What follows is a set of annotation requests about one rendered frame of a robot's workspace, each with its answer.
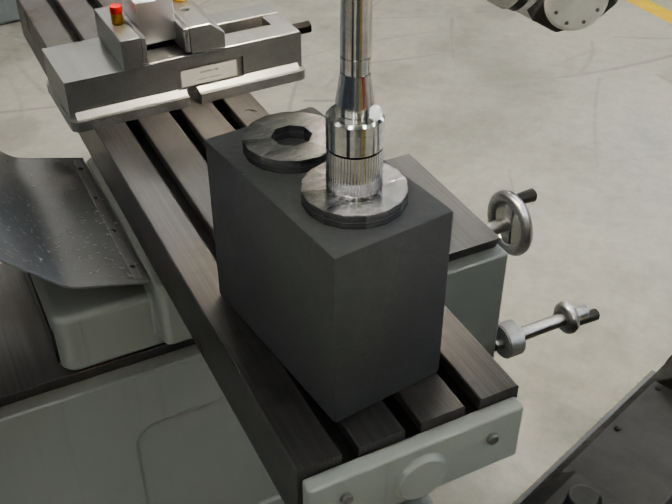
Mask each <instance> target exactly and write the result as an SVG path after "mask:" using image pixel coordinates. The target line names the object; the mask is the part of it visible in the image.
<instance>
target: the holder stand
mask: <svg viewBox="0 0 672 504"><path fill-rule="evenodd" d="M205 147H206V157H207V167H208V177H209V187H210V197H211V208H212V218H213V228H214V238H215V248H216V258H217V268H218V279H219V289H220V294H221V295H222V296H223V297H224V298H225V299H226V301H227V302H228V303H229V304H230V305H231V306H232V307H233V309H234V310H235V311H236V312H237V313H238V314H239V315H240V316H241V318H242V319H243V320H244V321H245V322H246V323H247V324H248V325H249V327H250V328H251V329H252V330H253V331H254V332H255V333H256V335H257V336H258V337H259V338H260V339H261V340H262V341H263V342H264V344H265V345H266V346H267V347H268V348H269V349H270V350H271V351H272V353H273V354H274V355H275V356H276V357H277V358H278V359H279V361H280V362H281V363H282V364H283V365H284V366H285V367H286V368H287V370H288V371H289V372H290V373H291V374H292V375H293V376H294V377H295V379H296V380H297V381H298V382H299V383H300V384H301V385H302V387H303V388H304V389H305V390H306V391H307V392H308V393H309V394H310V396H311V397H312V398H313V399H314V400H315V401H316V402H317V403H318V405H319V406H320V407H321V408H322V409H323V410H324V411H325V413H326V414H327V415H328V416H329V417H330V418H331V419H332V420H333V421H334V422H338V421H340V420H342V419H344V418H346V417H348V416H350V415H352V414H354V413H356V412H358V411H360V410H362V409H364V408H366V407H368V406H370V405H372V404H374V403H376V402H378V401H380V400H382V399H384V398H386V397H388V396H390V395H392V394H394V393H396V392H398V391H400V390H402V389H404V388H406V387H408V386H410V385H412V384H414V383H416V382H418V381H420V380H422V379H424V378H426V377H428V376H430V375H432V374H434V373H436V372H437V371H438V369H439V359H440V348H441V338H442V327H443V316H444V305H445V295H446V284H447V273H448V263H449V252H450V241H451V230H452V220H453V212H452V210H451V209H450V208H449V207H447V206H446V205H445V204H443V203H442V202H441V201H439V200H438V199H437V198H435V197H434V196H432V195H431V194H430V193H428V192H427V191H426V190H424V189H423V188H422V187H420V186H419V185H418V184H416V183H415V182H414V181H412V180H411V179H410V178H408V177H407V176H405V175H404V174H403V173H401V172H400V171H399V170H398V169H396V168H395V167H393V166H392V165H391V164H389V163H388V162H387V161H385V160H384V159H383V182H382V189H381V191H380V192H379V193H378V194H377V195H375V196H373V197H371V198H369V199H365V200H359V201H350V200H344V199H340V198H338V197H336V196H334V195H332V194H331V193H330V192H329V191H328V190H327V188H326V136H325V115H323V114H322V113H321V112H319V111H318V110H316V109H315V108H314V107H308V108H304V109H301V110H298V111H295V112H280V113H275V114H270V115H266V116H264V117H262V118H259V119H257V120H255V121H253V122H252V123H251V124H250V125H249V126H247V127H244V128H241V129H238V130H234V131H231V132H228V133H225V134H222V135H219V136H215V137H212V138H209V139H207V140H206V141H205Z"/></svg>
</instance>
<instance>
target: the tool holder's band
mask: <svg viewBox="0 0 672 504"><path fill-rule="evenodd" d="M325 124H326V128H327V129H328V130H329V131H330V132H332V133H333V134H335V135H337V136H340V137H344V138H353V139H358V138H366V137H370V136H373V135H376V134H377V133H379V132H380V131H382V129H383V128H384V125H385V113H384V111H383V110H382V109H381V108H380V107H379V106H377V105H376V104H375V105H374V106H373V107H371V108H370V113H369V115H368V116H366V117H364V118H362V119H349V118H346V117H344V116H343V115H342V114H341V108H340V107H338V106H337V105H336V104H334V105H332V106H331V107H330V108H329V109H328V110H327V111H326V114H325Z"/></svg>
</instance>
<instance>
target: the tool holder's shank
mask: <svg viewBox="0 0 672 504"><path fill-rule="evenodd" d="M372 32H373V0H340V74H339V80H338V86H337V92H336V98H335V103H336V105H337V106H338V107H340V108H341V114H342V115H343V116H344V117H346V118H349V119H362V118H364V117H366V116H368V115H369V113H370V108H371V107H373V106H374V105H375V103H376V100H375V93H374V85H373V78H372V71H371V70H372Z"/></svg>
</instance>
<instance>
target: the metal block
mask: <svg viewBox="0 0 672 504"><path fill-rule="evenodd" d="M123 3H124V10H125V14H126V16H127V17H128V18H129V19H130V20H131V21H132V23H133V24H134V25H135V26H136V27H137V28H138V29H139V31H140V32H141V33H142V34H143V35H144V36H145V38H146V45H148V44H152V43H157V42H162V41H167V40H172V39H176V29H175V20H174V11H173V2H172V0H123Z"/></svg>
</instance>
